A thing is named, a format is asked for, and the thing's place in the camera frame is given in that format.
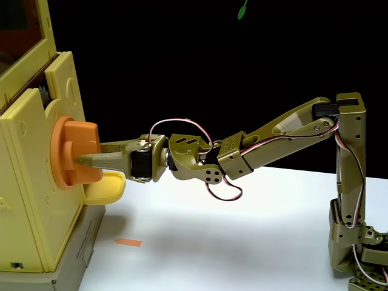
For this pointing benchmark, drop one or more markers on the orange paper arrow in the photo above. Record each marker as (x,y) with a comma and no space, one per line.
(128,242)

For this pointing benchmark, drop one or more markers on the yellow toy vending machine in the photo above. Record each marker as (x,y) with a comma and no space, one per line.
(27,169)

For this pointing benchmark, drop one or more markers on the orange vending machine knob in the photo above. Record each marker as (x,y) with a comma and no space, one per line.
(82,136)

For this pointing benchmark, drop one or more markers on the cardboard box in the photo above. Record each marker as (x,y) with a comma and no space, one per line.
(72,257)

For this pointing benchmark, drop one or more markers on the green leaf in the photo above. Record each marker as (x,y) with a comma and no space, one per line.
(242,12)

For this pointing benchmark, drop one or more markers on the yellow dispensing tray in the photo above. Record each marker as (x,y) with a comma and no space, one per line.
(107,189)

